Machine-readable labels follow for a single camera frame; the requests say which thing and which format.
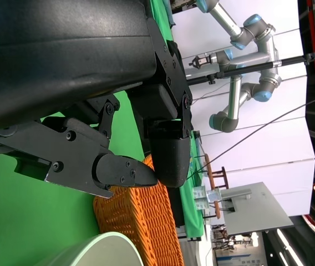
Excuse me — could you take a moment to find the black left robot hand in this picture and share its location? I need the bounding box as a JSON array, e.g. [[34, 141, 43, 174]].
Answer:
[[0, 0, 194, 199]]

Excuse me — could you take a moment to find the pale green bowl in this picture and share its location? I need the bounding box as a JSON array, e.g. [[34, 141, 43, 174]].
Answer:
[[39, 232, 145, 266]]

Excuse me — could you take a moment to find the grey blue-jointed robot arm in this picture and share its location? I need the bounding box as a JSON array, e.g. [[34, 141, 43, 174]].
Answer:
[[189, 49, 282, 134], [196, 0, 277, 51]]

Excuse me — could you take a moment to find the orange wicker basket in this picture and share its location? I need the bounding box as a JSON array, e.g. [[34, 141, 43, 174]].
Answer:
[[93, 154, 185, 266]]

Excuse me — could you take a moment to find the green tablecloth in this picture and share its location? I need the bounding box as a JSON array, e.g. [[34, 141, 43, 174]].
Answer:
[[179, 129, 204, 242], [0, 0, 176, 266]]

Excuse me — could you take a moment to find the wooden chair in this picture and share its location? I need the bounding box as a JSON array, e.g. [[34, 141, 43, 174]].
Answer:
[[203, 153, 229, 220]]

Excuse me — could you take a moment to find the black horizontal pole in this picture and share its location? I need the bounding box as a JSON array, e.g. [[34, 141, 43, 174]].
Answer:
[[186, 53, 315, 85]]

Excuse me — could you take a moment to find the grey flat monitor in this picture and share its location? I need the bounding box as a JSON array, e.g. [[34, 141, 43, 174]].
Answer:
[[220, 181, 294, 237]]

